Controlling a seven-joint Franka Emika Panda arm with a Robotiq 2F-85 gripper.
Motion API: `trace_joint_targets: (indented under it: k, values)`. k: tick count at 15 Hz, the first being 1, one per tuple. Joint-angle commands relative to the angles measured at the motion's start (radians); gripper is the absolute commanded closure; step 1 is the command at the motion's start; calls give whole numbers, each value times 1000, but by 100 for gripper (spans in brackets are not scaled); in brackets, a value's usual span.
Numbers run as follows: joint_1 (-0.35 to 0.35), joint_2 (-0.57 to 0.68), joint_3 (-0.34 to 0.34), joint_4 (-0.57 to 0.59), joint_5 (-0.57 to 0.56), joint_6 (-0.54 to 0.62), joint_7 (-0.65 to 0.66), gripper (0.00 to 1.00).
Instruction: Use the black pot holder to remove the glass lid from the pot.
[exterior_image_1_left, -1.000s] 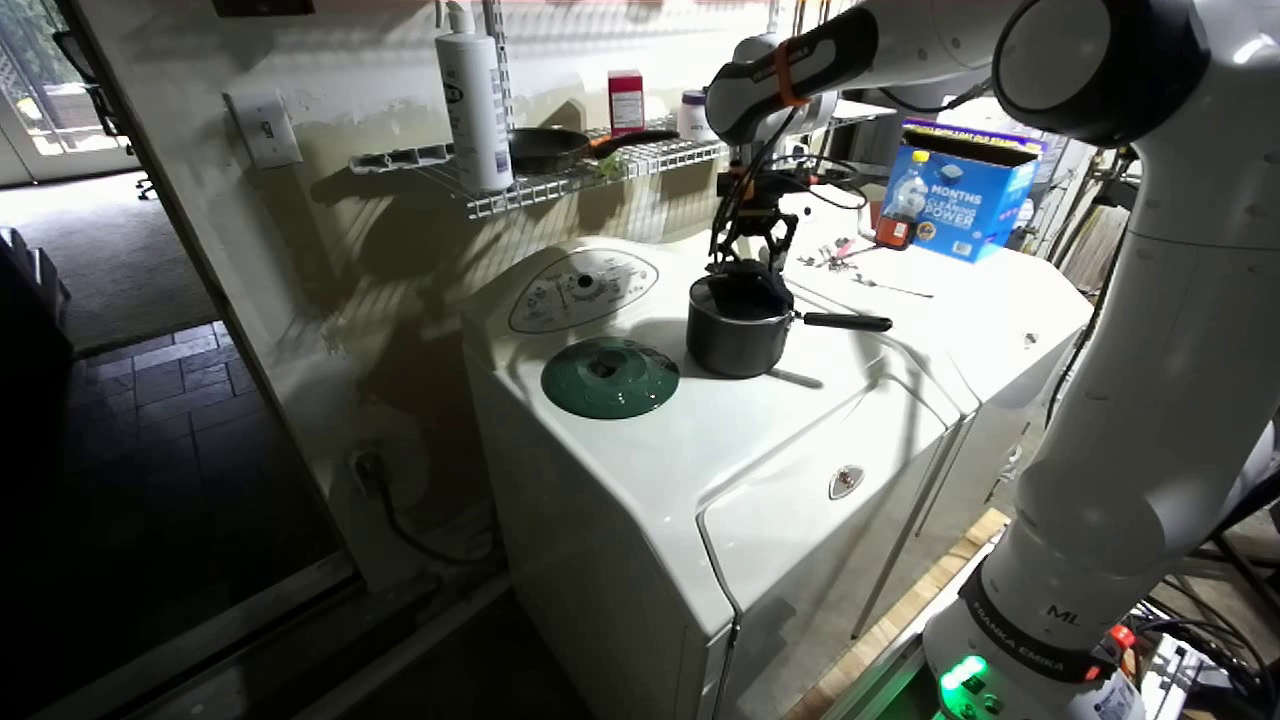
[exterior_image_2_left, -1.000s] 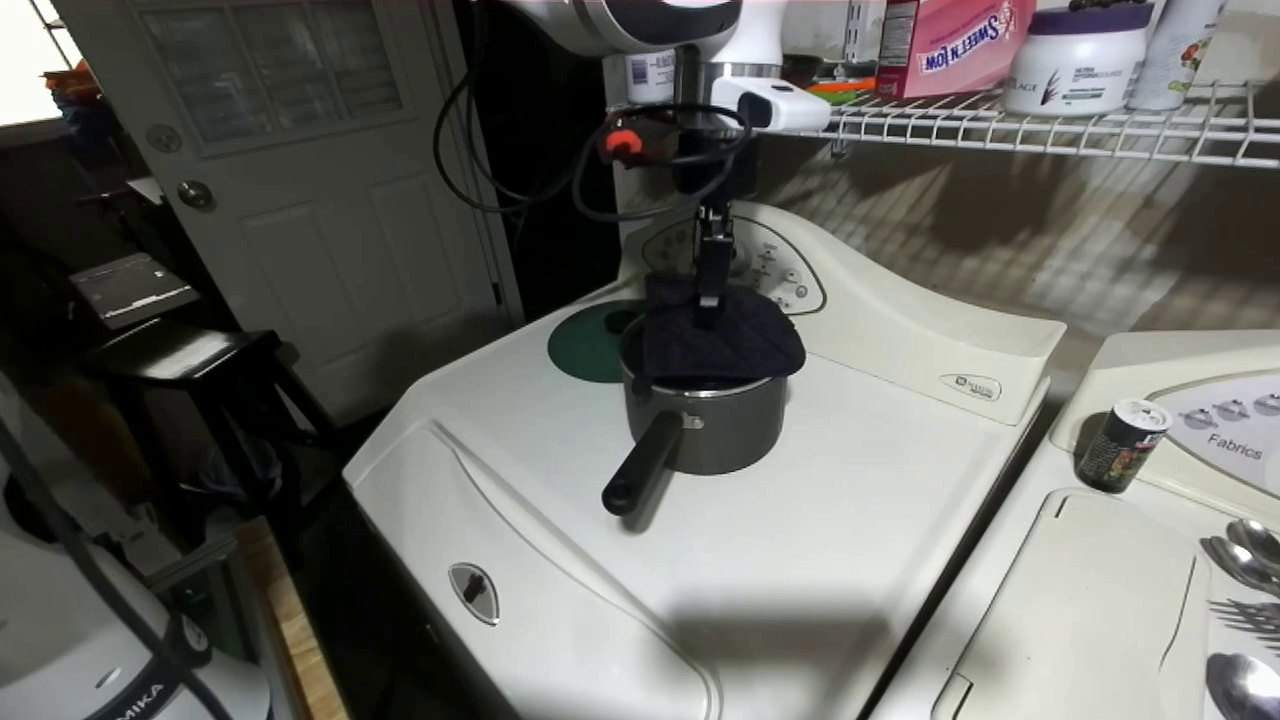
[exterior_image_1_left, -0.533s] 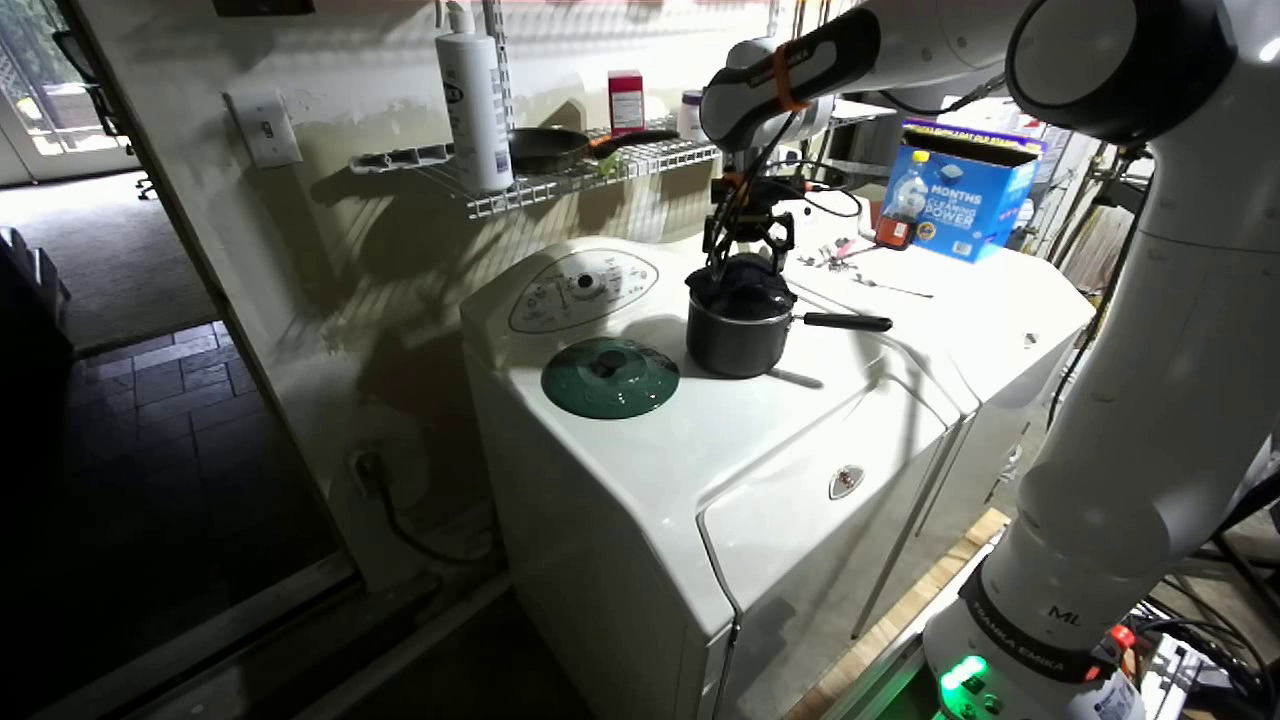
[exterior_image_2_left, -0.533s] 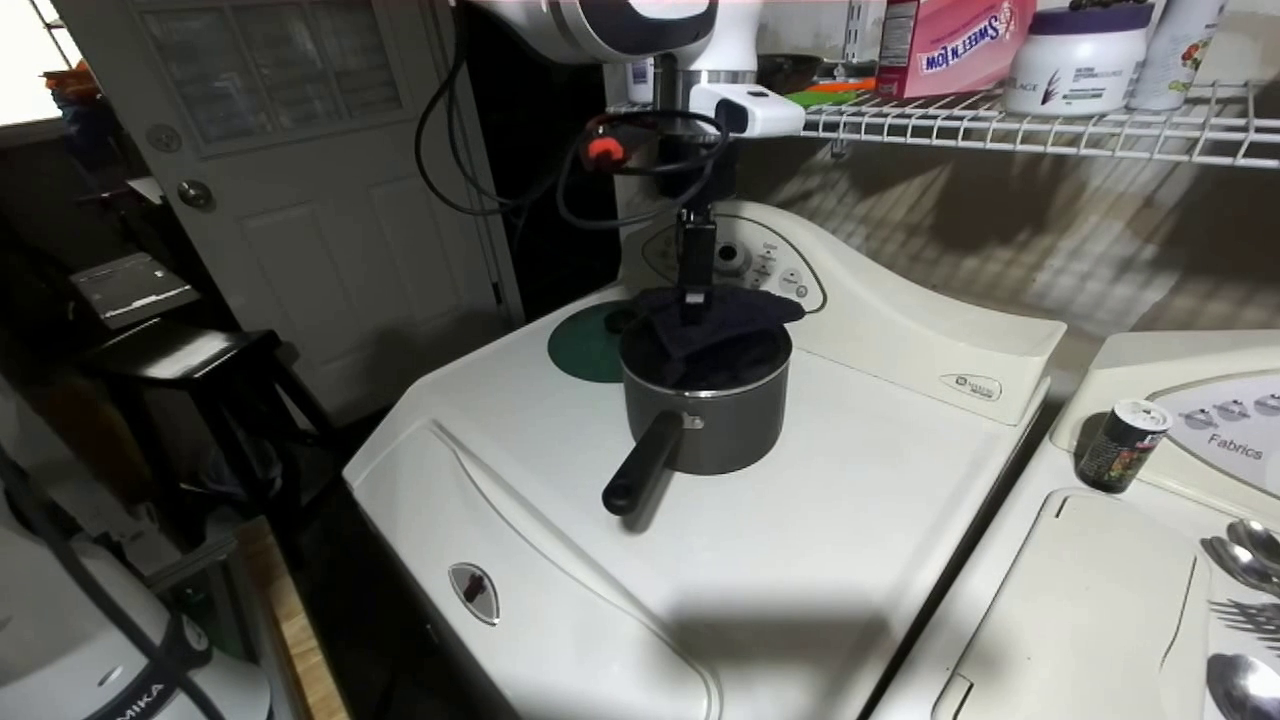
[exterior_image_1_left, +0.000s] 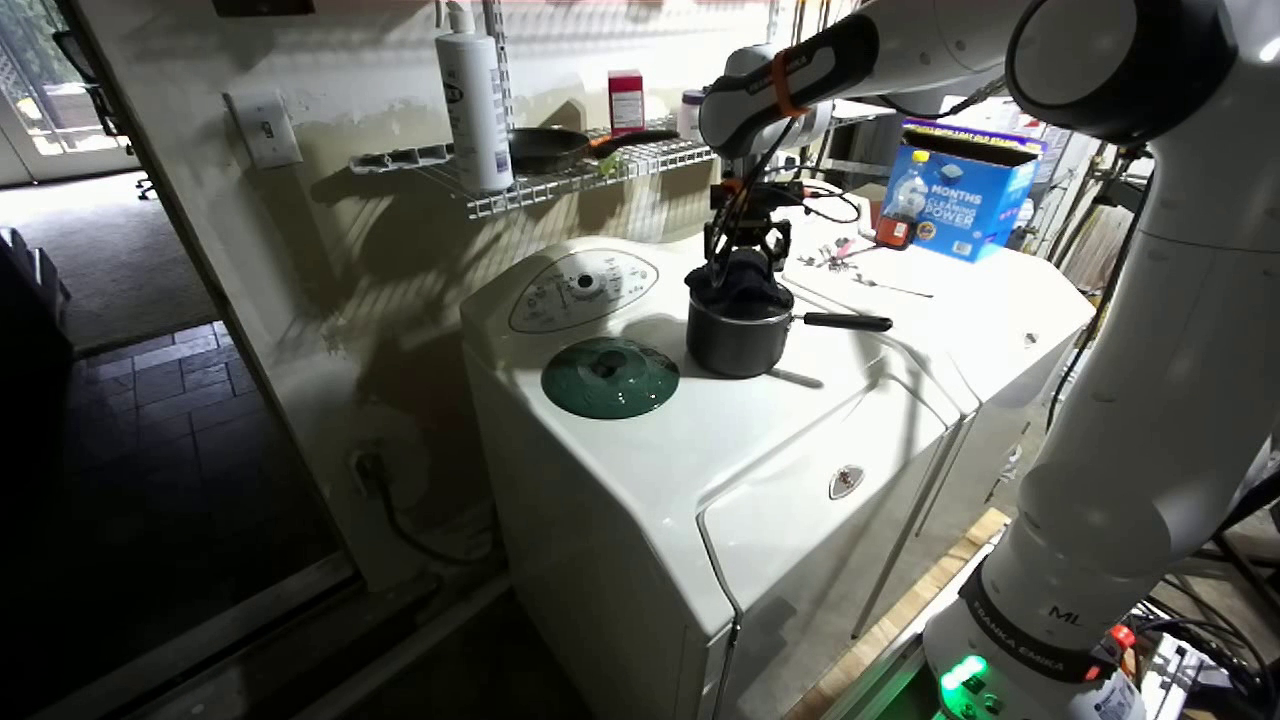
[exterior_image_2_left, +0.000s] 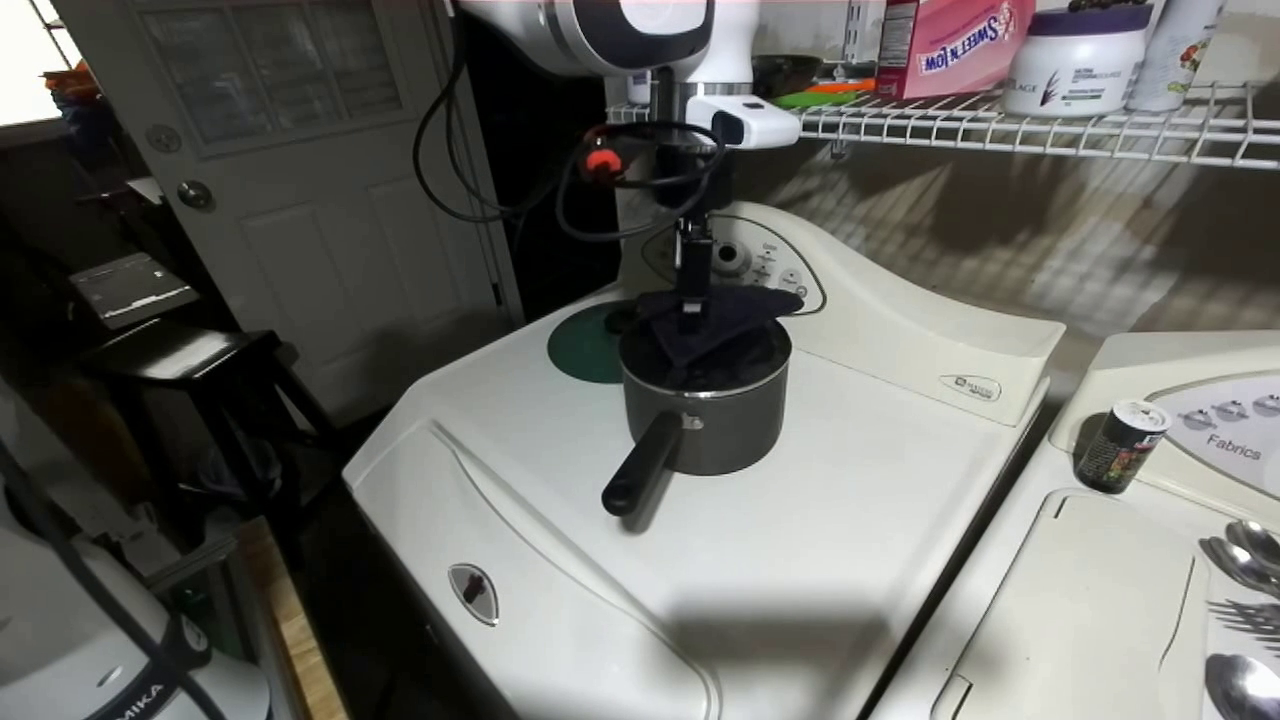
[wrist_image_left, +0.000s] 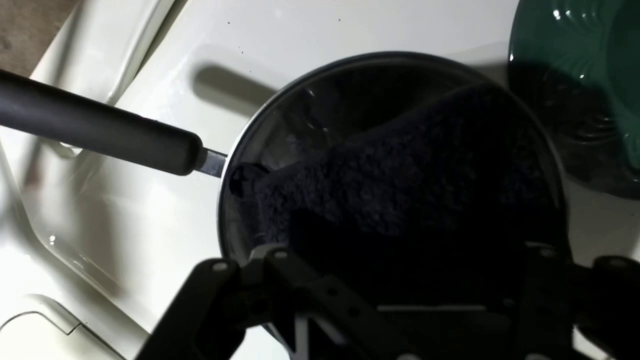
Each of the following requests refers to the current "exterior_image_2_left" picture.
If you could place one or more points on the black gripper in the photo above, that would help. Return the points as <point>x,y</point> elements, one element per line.
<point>689,201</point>

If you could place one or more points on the white tub purple lid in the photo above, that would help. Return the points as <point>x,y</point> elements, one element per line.
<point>1081,63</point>

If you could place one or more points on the small dark jar white lid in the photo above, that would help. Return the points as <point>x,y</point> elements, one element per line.
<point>1116,444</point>

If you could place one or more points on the white washing machine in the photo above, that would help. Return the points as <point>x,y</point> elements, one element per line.
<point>747,572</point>

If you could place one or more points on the pink sweetener box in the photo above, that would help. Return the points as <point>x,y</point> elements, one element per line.
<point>953,46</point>

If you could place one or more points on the white panel door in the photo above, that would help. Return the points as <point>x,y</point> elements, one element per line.
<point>334,201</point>

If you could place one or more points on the white dryer machine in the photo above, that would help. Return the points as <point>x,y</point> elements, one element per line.
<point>1065,603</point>

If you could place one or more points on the black stool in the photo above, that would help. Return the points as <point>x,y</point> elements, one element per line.
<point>203,403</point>

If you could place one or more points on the round door knob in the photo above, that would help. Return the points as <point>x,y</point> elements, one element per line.
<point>192,194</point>

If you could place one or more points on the wooden plank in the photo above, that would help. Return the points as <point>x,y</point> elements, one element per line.
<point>293,627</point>

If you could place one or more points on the tall white spray bottle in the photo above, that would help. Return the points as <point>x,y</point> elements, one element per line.
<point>1172,53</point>

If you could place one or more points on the flat black box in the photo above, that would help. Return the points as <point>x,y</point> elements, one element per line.
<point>133,291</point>

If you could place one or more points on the silver fork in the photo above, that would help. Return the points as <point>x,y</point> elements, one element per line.
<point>1247,618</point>

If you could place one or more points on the large silver spoon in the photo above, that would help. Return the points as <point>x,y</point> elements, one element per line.
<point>1240,685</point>

